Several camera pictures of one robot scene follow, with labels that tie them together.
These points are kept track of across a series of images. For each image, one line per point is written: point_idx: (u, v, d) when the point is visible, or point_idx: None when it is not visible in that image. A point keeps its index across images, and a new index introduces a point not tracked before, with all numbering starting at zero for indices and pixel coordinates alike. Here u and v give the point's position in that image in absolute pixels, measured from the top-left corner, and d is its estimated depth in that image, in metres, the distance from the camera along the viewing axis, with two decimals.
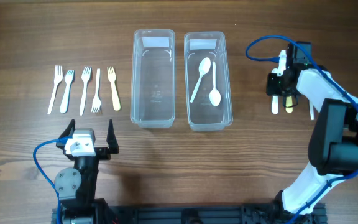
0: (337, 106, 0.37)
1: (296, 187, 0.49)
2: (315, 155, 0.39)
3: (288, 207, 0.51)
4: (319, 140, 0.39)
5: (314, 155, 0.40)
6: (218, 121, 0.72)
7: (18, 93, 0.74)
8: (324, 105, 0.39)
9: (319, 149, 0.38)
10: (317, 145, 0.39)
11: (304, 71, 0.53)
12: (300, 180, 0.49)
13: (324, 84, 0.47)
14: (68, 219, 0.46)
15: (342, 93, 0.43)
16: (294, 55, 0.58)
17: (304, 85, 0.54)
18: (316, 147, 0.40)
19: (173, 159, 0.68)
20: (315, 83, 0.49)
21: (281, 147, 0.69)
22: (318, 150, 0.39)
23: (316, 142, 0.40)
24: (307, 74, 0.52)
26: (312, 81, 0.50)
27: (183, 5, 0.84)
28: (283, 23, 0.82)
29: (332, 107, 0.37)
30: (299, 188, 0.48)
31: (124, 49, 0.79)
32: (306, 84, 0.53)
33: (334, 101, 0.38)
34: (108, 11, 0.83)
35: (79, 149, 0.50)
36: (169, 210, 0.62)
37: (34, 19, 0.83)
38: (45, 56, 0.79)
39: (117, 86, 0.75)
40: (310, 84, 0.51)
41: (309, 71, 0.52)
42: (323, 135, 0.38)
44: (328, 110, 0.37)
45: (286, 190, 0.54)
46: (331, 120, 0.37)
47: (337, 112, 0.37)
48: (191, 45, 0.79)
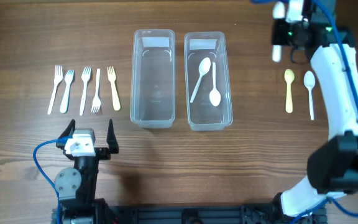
0: (348, 147, 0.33)
1: (295, 195, 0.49)
2: (317, 178, 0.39)
3: (288, 212, 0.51)
4: (322, 168, 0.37)
5: (314, 177, 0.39)
6: (218, 121, 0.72)
7: (18, 93, 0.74)
8: (334, 139, 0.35)
9: (321, 176, 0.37)
10: (319, 170, 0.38)
11: (324, 51, 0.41)
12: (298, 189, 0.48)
13: (340, 86, 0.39)
14: (68, 218, 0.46)
15: None
16: (312, 9, 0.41)
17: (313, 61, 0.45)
18: (318, 171, 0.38)
19: (173, 159, 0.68)
20: (328, 76, 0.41)
21: (281, 147, 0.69)
22: (320, 177, 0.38)
23: (319, 165, 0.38)
24: (326, 55, 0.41)
26: (326, 68, 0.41)
27: (183, 5, 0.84)
28: None
29: (342, 150, 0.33)
30: (298, 197, 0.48)
31: (124, 49, 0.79)
32: (317, 61, 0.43)
33: (345, 138, 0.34)
34: (108, 11, 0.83)
35: (79, 149, 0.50)
36: (169, 210, 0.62)
37: (34, 19, 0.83)
38: (45, 56, 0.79)
39: (117, 86, 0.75)
40: (320, 64, 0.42)
41: (329, 51, 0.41)
42: (327, 168, 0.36)
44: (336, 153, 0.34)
45: (284, 193, 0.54)
46: (339, 161, 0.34)
47: (346, 155, 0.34)
48: (191, 45, 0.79)
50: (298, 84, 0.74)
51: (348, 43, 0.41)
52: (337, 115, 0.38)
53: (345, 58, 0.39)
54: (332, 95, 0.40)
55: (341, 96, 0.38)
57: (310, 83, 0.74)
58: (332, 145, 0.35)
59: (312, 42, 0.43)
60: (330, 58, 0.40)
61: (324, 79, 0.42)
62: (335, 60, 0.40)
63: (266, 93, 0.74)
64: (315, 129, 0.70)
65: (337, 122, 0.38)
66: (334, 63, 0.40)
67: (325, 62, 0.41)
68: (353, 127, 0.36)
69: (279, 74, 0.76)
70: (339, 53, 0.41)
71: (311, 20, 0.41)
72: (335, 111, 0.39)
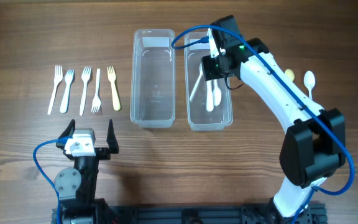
0: (302, 135, 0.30)
1: (284, 195, 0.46)
2: (293, 178, 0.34)
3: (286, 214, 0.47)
4: (292, 167, 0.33)
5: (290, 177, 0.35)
6: (218, 121, 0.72)
7: (18, 93, 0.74)
8: (288, 134, 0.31)
9: (295, 175, 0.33)
10: (289, 170, 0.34)
11: (245, 66, 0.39)
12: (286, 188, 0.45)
13: (272, 86, 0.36)
14: (68, 218, 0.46)
15: (298, 104, 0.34)
16: (222, 38, 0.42)
17: (248, 76, 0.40)
18: (289, 170, 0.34)
19: (173, 159, 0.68)
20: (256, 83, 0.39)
21: (281, 147, 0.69)
22: (294, 177, 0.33)
23: (288, 165, 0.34)
24: (249, 70, 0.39)
26: (252, 79, 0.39)
27: (183, 5, 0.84)
28: (283, 23, 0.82)
29: (299, 141, 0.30)
30: (289, 196, 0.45)
31: (124, 49, 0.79)
32: (245, 76, 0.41)
33: (296, 127, 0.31)
34: (108, 11, 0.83)
35: (79, 149, 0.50)
36: (169, 210, 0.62)
37: (34, 19, 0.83)
38: (45, 56, 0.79)
39: (117, 86, 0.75)
40: (252, 81, 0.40)
41: (249, 65, 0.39)
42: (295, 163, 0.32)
44: (296, 145, 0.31)
45: (276, 198, 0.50)
46: (301, 154, 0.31)
47: (305, 143, 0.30)
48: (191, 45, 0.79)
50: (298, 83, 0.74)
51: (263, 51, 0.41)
52: (282, 115, 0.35)
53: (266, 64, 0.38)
54: (271, 101, 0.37)
55: (276, 96, 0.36)
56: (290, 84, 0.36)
57: (311, 83, 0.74)
58: (288, 140, 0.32)
59: (234, 63, 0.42)
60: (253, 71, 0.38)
61: (257, 88, 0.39)
62: (258, 68, 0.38)
63: None
64: None
65: (286, 124, 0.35)
66: (258, 71, 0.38)
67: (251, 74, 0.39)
68: (299, 117, 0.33)
69: None
70: (259, 61, 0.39)
71: (225, 48, 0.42)
72: (278, 112, 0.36)
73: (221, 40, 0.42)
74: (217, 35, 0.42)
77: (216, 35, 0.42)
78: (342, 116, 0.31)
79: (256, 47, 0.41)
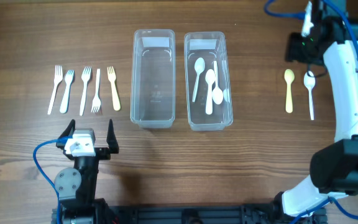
0: (353, 151, 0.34)
1: (296, 195, 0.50)
2: (319, 181, 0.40)
3: (288, 211, 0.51)
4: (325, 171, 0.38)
5: (317, 176, 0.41)
6: (218, 121, 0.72)
7: (18, 93, 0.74)
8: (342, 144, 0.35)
9: (323, 177, 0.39)
10: (321, 172, 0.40)
11: (340, 49, 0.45)
12: (301, 188, 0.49)
13: (353, 88, 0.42)
14: (68, 219, 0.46)
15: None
16: (322, 9, 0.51)
17: (332, 58, 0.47)
18: (320, 173, 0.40)
19: (173, 159, 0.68)
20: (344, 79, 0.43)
21: (281, 147, 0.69)
22: (322, 180, 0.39)
23: (322, 167, 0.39)
24: (342, 56, 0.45)
26: (339, 68, 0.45)
27: (183, 5, 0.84)
28: (283, 23, 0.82)
29: (347, 155, 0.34)
30: (300, 196, 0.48)
31: (124, 49, 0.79)
32: (332, 60, 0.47)
33: (351, 144, 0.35)
34: (108, 11, 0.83)
35: (79, 149, 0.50)
36: (169, 210, 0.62)
37: (34, 19, 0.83)
38: (45, 56, 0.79)
39: (117, 86, 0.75)
40: (339, 70, 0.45)
41: (343, 49, 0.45)
42: (330, 168, 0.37)
44: (342, 157, 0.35)
45: (286, 193, 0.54)
46: (342, 165, 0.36)
47: (350, 160, 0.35)
48: (191, 45, 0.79)
50: (298, 83, 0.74)
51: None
52: (346, 119, 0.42)
53: None
54: (341, 96, 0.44)
55: (352, 98, 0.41)
56: None
57: (310, 83, 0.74)
58: (337, 148, 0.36)
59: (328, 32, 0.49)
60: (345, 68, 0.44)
61: (337, 79, 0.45)
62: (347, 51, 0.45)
63: (266, 93, 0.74)
64: (316, 129, 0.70)
65: (344, 125, 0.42)
66: (347, 61, 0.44)
67: (340, 61, 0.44)
68: None
69: (279, 75, 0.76)
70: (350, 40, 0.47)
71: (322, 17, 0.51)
72: (345, 113, 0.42)
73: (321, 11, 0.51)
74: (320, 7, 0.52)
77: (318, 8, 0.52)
78: None
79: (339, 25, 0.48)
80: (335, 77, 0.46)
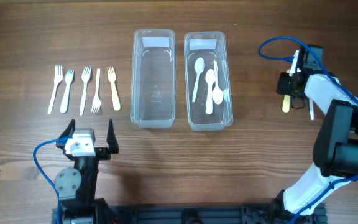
0: (343, 107, 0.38)
1: (299, 187, 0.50)
2: (321, 160, 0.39)
3: (288, 207, 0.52)
4: (324, 144, 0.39)
5: (318, 156, 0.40)
6: (218, 121, 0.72)
7: (18, 92, 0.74)
8: (331, 105, 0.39)
9: (324, 150, 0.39)
10: (321, 147, 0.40)
11: (314, 78, 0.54)
12: (305, 178, 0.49)
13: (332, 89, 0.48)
14: (68, 218, 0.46)
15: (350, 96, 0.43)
16: (304, 59, 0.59)
17: (312, 88, 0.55)
18: (320, 151, 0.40)
19: (174, 159, 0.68)
20: (323, 88, 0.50)
21: (281, 147, 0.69)
22: (323, 154, 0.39)
23: (320, 144, 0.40)
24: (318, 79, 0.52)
26: (319, 88, 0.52)
27: (183, 5, 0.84)
28: (283, 23, 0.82)
29: (339, 107, 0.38)
30: (304, 186, 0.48)
31: (124, 49, 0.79)
32: (315, 90, 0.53)
33: (340, 101, 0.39)
34: (108, 11, 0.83)
35: (79, 149, 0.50)
36: (169, 210, 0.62)
37: (34, 19, 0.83)
38: (45, 56, 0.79)
39: (117, 86, 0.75)
40: (319, 89, 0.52)
41: (318, 76, 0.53)
42: (328, 132, 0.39)
44: (335, 110, 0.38)
45: (288, 190, 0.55)
46: (337, 122, 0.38)
47: (344, 114, 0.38)
48: (191, 45, 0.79)
50: None
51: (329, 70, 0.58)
52: None
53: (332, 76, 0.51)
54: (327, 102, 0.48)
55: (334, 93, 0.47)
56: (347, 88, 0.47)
57: None
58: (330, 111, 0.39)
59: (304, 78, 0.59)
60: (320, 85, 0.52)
61: (321, 95, 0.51)
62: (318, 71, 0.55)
63: (266, 93, 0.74)
64: (315, 129, 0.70)
65: None
66: (324, 79, 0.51)
67: (319, 82, 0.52)
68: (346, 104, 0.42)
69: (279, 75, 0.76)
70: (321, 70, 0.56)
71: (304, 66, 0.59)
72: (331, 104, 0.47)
73: (303, 61, 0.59)
74: (302, 56, 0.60)
77: (301, 56, 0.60)
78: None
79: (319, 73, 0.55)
80: (319, 96, 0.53)
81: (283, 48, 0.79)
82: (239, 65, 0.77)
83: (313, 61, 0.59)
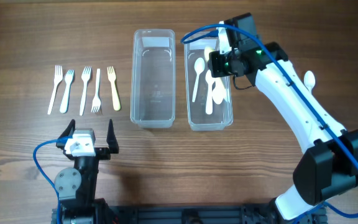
0: (322, 158, 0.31)
1: (290, 199, 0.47)
2: (308, 198, 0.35)
3: (287, 217, 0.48)
4: (307, 185, 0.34)
5: (304, 195, 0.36)
6: (218, 121, 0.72)
7: (18, 92, 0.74)
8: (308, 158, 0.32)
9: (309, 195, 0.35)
10: (305, 190, 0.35)
11: (262, 74, 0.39)
12: (291, 193, 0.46)
13: (292, 101, 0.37)
14: (68, 218, 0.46)
15: (322, 124, 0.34)
16: (237, 38, 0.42)
17: (260, 83, 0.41)
18: (305, 193, 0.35)
19: (173, 158, 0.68)
20: (277, 93, 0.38)
21: (281, 147, 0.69)
22: (309, 195, 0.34)
23: (304, 186, 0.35)
24: (266, 79, 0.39)
26: (270, 89, 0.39)
27: (183, 4, 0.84)
28: (283, 23, 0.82)
29: (319, 163, 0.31)
30: (292, 201, 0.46)
31: (124, 49, 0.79)
32: (263, 86, 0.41)
33: (316, 150, 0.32)
34: (108, 11, 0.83)
35: (79, 149, 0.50)
36: (169, 210, 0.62)
37: (34, 19, 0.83)
38: (45, 56, 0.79)
39: (117, 86, 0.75)
40: (265, 86, 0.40)
41: (265, 73, 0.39)
42: (311, 183, 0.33)
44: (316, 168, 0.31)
45: (278, 200, 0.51)
46: (319, 176, 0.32)
47: (324, 165, 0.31)
48: (191, 45, 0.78)
50: None
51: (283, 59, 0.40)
52: (302, 132, 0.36)
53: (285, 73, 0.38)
54: (289, 113, 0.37)
55: (298, 111, 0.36)
56: (309, 98, 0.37)
57: (310, 83, 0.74)
58: (306, 162, 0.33)
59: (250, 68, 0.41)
60: (287, 100, 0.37)
61: (274, 98, 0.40)
62: (276, 78, 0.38)
63: None
64: None
65: (304, 142, 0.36)
66: (276, 81, 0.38)
67: (268, 83, 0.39)
68: (321, 137, 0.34)
69: None
70: (278, 71, 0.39)
71: (242, 48, 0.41)
72: (301, 134, 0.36)
73: (237, 40, 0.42)
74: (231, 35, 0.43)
77: (231, 35, 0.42)
78: None
79: (274, 53, 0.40)
80: (270, 93, 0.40)
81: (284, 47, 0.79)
82: None
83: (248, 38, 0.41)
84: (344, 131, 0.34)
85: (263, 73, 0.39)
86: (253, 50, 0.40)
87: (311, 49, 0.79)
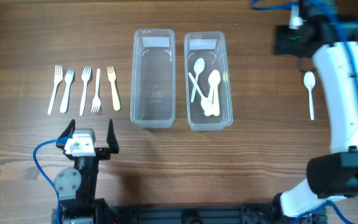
0: (350, 165, 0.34)
1: (296, 196, 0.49)
2: (314, 189, 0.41)
3: (288, 213, 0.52)
4: (322, 177, 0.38)
5: (315, 183, 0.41)
6: (218, 121, 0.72)
7: (18, 92, 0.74)
8: (338, 158, 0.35)
9: (319, 186, 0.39)
10: (319, 180, 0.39)
11: (332, 53, 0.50)
12: (299, 191, 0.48)
13: (347, 96, 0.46)
14: (68, 219, 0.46)
15: None
16: (307, 4, 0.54)
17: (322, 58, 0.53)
18: (317, 182, 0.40)
19: (173, 158, 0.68)
20: (336, 81, 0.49)
21: (281, 147, 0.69)
22: (317, 186, 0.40)
23: (319, 177, 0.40)
24: (333, 60, 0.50)
26: (332, 74, 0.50)
27: (183, 5, 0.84)
28: (283, 23, 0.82)
29: (344, 168, 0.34)
30: (299, 198, 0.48)
31: (124, 49, 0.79)
32: (328, 68, 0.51)
33: (347, 155, 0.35)
34: (108, 11, 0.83)
35: (79, 149, 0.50)
36: (169, 210, 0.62)
37: (34, 19, 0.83)
38: (45, 55, 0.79)
39: (117, 86, 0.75)
40: (327, 63, 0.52)
41: (335, 51, 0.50)
42: (328, 178, 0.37)
44: (340, 169, 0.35)
45: (284, 195, 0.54)
46: (339, 177, 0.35)
47: (349, 171, 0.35)
48: (191, 45, 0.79)
50: (298, 83, 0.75)
51: (356, 42, 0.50)
52: (344, 128, 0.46)
53: (352, 65, 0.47)
54: (337, 102, 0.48)
55: (347, 104, 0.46)
56: None
57: (310, 83, 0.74)
58: (334, 161, 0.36)
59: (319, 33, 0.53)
60: (344, 92, 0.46)
61: (332, 83, 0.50)
62: (343, 68, 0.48)
63: (266, 93, 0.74)
64: (315, 129, 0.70)
65: (341, 134, 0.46)
66: (343, 71, 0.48)
67: (333, 65, 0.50)
68: None
69: (279, 75, 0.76)
70: (345, 58, 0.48)
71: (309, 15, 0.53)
72: (342, 126, 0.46)
73: (308, 6, 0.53)
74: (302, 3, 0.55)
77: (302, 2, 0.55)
78: None
79: (347, 29, 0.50)
80: (328, 76, 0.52)
81: None
82: (239, 65, 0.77)
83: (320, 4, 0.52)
84: None
85: (333, 51, 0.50)
86: (322, 18, 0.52)
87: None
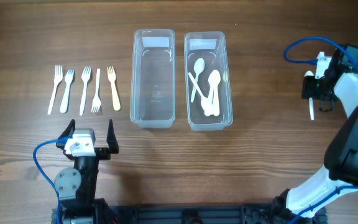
0: None
1: (304, 188, 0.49)
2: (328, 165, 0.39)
3: (289, 206, 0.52)
4: (339, 142, 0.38)
5: (330, 157, 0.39)
6: (218, 121, 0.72)
7: (18, 92, 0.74)
8: (354, 112, 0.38)
9: (334, 154, 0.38)
10: (334, 149, 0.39)
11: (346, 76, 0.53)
12: (311, 181, 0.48)
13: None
14: (68, 218, 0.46)
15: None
16: (340, 55, 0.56)
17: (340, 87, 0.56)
18: (331, 153, 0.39)
19: (174, 159, 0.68)
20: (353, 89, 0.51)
21: (281, 147, 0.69)
22: (332, 157, 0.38)
23: (334, 147, 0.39)
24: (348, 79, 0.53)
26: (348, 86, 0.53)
27: (183, 5, 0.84)
28: (283, 23, 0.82)
29: None
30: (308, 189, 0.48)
31: (124, 49, 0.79)
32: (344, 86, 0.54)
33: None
34: (108, 12, 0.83)
35: (79, 149, 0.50)
36: (170, 210, 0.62)
37: (34, 19, 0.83)
38: (45, 56, 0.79)
39: (117, 86, 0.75)
40: (346, 87, 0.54)
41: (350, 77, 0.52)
42: (344, 135, 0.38)
44: (357, 116, 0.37)
45: (291, 190, 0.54)
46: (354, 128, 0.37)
47: None
48: (192, 45, 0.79)
50: (298, 84, 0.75)
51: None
52: None
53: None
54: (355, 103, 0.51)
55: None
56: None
57: None
58: (352, 117, 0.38)
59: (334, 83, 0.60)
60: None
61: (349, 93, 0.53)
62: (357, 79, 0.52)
63: (266, 93, 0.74)
64: (315, 129, 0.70)
65: None
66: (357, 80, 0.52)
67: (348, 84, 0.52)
68: None
69: (279, 75, 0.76)
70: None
71: (342, 63, 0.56)
72: None
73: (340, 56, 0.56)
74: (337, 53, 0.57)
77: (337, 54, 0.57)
78: None
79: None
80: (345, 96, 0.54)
81: (284, 47, 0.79)
82: (239, 65, 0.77)
83: (348, 60, 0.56)
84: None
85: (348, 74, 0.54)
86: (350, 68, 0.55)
87: (311, 48, 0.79)
